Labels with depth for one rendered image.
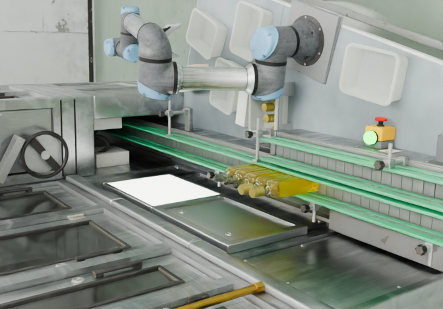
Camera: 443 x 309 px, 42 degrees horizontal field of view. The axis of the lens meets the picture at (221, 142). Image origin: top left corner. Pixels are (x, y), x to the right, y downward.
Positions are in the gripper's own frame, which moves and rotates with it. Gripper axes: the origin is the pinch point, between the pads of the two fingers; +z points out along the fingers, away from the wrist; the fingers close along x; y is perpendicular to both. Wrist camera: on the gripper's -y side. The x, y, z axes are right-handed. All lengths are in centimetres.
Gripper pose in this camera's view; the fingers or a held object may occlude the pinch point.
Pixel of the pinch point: (180, 40)
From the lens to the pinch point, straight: 262.4
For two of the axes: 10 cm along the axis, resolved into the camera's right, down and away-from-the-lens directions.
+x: -0.6, 9.0, 4.2
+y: -5.7, -3.8, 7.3
